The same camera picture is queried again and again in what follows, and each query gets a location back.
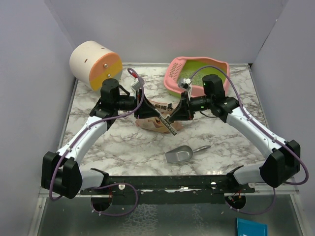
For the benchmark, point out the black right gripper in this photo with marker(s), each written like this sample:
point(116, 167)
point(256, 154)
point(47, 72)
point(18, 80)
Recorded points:
point(182, 112)

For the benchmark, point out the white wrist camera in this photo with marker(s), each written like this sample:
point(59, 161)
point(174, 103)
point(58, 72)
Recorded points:
point(137, 84)
point(186, 84)

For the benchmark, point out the blue card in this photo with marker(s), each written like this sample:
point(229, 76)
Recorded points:
point(250, 228)

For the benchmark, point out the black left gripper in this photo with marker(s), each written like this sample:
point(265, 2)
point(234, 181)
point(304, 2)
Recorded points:
point(146, 110)

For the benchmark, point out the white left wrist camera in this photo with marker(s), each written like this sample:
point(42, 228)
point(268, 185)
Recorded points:
point(137, 84)

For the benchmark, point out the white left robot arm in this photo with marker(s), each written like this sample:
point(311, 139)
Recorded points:
point(110, 107)

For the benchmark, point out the metal litter scoop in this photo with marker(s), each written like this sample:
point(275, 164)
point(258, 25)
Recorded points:
point(182, 154)

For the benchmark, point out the cream round cat scratcher drum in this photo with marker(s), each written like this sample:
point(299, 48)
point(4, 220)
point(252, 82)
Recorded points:
point(92, 63)

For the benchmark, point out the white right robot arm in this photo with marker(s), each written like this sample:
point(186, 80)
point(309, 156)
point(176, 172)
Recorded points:
point(282, 157)

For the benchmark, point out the aluminium extrusion frame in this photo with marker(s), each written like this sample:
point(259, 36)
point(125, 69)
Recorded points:
point(69, 185)

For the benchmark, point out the cat litter paper bag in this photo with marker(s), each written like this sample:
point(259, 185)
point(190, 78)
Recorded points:
point(154, 124)

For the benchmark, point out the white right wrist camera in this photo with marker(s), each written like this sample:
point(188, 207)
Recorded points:
point(186, 84)

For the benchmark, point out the metal ruler bag clip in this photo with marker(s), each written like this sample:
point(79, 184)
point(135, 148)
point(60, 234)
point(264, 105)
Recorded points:
point(165, 121)

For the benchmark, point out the pink green litter box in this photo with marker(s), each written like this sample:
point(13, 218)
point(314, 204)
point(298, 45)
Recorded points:
point(183, 67)

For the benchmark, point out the green cat litter granules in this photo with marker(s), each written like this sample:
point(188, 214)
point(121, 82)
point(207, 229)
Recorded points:
point(197, 79)

